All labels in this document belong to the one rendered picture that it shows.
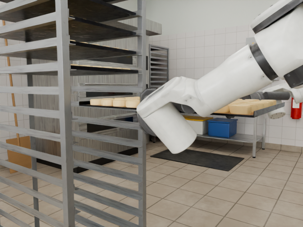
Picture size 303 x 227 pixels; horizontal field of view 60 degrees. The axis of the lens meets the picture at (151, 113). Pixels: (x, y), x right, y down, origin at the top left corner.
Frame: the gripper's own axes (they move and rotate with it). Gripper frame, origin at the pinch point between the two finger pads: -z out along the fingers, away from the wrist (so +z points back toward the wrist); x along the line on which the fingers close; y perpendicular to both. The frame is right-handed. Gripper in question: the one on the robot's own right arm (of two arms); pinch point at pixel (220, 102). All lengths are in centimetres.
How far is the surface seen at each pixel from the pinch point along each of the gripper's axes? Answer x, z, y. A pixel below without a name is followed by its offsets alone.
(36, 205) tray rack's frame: -64, -87, -57
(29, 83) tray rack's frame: 7, -87, -58
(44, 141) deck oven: -69, -128, -258
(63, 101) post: 1, -60, 3
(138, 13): 41, -29, -30
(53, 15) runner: 32, -64, -5
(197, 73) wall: 27, 127, -394
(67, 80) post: 9, -58, 2
